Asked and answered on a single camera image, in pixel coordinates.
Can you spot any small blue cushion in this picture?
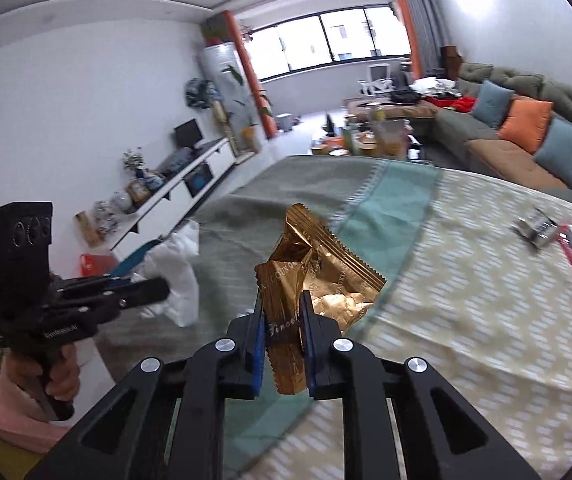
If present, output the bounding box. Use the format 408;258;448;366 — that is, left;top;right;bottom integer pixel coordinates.
470;80;515;130

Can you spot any person's left forearm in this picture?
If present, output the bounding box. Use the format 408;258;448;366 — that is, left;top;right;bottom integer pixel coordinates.
0;377;72;453

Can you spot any wooden standing post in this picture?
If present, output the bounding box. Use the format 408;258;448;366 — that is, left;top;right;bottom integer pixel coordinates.
213;100;257;158

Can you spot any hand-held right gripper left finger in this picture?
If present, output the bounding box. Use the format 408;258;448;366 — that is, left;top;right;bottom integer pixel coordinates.
26;291;269;480

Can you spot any person's left hand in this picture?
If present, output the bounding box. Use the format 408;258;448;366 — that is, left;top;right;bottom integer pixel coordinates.
0;344;83;403

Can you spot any white black TV cabinet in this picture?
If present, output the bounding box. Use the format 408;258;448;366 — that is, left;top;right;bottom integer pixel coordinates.
73;137;237;251

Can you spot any yellow snack bag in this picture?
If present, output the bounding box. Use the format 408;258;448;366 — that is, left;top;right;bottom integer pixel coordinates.
378;119;409;158

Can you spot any gold foil wrapper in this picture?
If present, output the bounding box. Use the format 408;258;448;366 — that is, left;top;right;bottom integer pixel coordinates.
255;203;387;396

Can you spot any red plastic bag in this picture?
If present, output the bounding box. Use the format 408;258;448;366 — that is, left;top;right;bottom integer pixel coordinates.
80;253;117;278

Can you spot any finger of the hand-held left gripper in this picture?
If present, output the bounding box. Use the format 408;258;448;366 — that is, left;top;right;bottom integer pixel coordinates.
80;276;171;312
55;274;133;299

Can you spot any small potted plant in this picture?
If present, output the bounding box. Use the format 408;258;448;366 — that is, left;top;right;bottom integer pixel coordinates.
201;15;231;46

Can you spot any white office chair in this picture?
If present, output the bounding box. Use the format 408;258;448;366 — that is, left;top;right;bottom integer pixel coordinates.
358;63;394;97

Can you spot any brown wooden cabinet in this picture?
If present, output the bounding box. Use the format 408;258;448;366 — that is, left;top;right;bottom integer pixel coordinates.
440;45;462;81

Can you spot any white standing air conditioner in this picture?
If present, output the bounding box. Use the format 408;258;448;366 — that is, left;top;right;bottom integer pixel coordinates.
197;42;261;153

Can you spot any grey bag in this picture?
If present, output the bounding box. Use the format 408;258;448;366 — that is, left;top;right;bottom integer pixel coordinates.
158;150;191;176

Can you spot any small picture frame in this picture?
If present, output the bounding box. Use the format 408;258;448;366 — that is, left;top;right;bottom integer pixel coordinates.
126;179;151;206

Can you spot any cluttered coffee table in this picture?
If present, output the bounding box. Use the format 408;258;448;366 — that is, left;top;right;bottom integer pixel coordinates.
311;125;434;163

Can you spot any brown ottoman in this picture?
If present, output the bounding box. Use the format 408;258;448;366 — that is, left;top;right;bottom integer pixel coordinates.
348;95;439;121

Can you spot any grey curtain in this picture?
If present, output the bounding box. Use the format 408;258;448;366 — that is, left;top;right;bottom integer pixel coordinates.
406;0;449;71

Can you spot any vase with flowers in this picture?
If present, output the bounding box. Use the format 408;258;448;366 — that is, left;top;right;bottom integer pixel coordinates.
123;147;147;178

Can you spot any black monitor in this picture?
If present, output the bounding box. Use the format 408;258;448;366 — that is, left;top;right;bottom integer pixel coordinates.
173;119;204;150

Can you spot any wooden box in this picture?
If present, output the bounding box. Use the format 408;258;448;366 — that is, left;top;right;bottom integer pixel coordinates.
75;210;104;249

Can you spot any patterned hanging cloth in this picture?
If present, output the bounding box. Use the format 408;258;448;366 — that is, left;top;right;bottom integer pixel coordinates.
185;77;221;110

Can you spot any patterned tablecloth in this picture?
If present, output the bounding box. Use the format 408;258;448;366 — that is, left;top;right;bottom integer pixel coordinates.
93;155;572;480

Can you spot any orange curtain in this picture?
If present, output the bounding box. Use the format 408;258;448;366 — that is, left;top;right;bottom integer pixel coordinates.
392;0;429;78
223;10;279;138

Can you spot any large blue cushion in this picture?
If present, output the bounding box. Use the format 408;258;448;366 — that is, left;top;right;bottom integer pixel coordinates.
533;117;572;190

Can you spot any silver black wrapper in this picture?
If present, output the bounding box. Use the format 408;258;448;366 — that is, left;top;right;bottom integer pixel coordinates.
513;208;559;248

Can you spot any orange cushion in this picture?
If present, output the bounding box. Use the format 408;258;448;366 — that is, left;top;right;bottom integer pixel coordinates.
496;98;554;155

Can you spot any green brown sofa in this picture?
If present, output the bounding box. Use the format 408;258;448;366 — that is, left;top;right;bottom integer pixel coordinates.
430;62;572;206

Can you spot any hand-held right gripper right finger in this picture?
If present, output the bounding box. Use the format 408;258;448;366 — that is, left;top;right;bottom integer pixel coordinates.
298;290;541;480

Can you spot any black-framed window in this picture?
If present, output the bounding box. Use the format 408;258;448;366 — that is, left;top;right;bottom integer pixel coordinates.
246;5;414;81

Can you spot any bowl of wrapped candies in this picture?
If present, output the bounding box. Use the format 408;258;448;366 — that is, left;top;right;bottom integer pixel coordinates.
92;201;119;237

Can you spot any tall green potted plant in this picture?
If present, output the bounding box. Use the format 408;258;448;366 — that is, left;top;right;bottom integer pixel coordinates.
221;62;274;153

